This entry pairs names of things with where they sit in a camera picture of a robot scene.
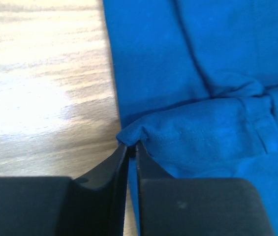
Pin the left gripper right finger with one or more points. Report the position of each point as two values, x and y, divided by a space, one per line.
170 206

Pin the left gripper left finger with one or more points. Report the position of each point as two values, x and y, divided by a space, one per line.
90 205

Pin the dark blue t-shirt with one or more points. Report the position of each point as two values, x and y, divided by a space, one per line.
197 83

